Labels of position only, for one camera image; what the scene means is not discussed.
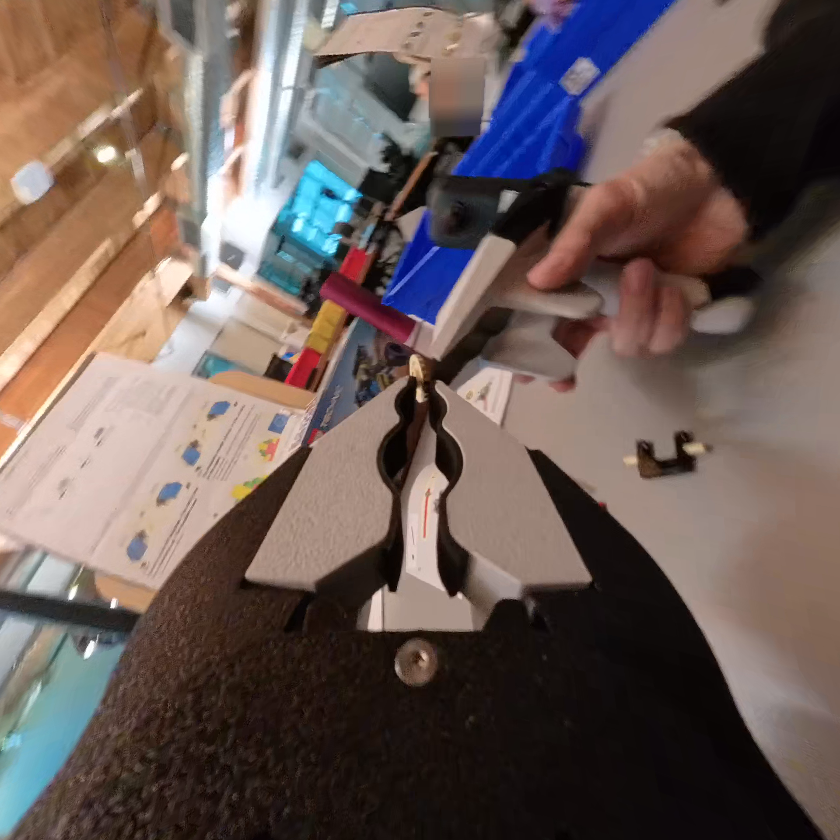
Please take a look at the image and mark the maroon cylinder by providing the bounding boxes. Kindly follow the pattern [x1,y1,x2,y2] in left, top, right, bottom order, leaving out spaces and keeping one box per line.
[319,272,421,345]

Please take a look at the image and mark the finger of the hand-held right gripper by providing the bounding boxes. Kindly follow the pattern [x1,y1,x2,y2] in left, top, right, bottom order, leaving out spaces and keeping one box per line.
[428,235,546,362]

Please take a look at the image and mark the yellow plastic crate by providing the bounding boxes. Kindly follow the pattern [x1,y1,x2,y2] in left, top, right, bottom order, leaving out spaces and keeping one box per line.
[307,301,347,352]

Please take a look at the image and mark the person's right hand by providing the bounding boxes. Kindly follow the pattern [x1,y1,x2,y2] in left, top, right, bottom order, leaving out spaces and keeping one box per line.
[528,141,752,358]

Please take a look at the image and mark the lego set box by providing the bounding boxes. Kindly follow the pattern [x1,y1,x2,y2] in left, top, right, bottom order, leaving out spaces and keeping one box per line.
[298,318,421,447]

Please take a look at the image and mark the person's right forearm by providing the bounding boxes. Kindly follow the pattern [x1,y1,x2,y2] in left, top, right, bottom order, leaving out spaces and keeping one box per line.
[663,0,840,237]

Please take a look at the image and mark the printed paper sheet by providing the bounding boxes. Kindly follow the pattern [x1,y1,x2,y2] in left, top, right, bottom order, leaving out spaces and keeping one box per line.
[0,351,309,592]

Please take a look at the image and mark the black lego frame tan pins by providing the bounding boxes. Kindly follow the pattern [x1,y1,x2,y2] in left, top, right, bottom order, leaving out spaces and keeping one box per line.
[622,430,713,480]

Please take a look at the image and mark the brown cardboard board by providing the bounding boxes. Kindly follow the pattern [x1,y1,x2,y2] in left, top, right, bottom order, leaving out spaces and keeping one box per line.
[209,369,317,411]

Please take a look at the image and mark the white ceiling device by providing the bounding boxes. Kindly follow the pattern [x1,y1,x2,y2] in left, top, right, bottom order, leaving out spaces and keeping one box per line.
[10,161,53,204]

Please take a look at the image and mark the blue plastic bin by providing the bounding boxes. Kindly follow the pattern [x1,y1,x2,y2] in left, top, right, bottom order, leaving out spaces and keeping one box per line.
[382,0,677,326]

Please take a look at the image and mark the large glass window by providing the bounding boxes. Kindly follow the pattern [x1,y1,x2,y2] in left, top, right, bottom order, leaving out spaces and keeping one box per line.
[259,159,363,296]

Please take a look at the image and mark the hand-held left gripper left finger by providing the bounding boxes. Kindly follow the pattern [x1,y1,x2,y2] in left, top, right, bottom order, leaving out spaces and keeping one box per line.
[244,379,413,595]

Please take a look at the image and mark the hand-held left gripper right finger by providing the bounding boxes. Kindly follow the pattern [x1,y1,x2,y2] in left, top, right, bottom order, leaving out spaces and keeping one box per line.
[425,381,595,621]

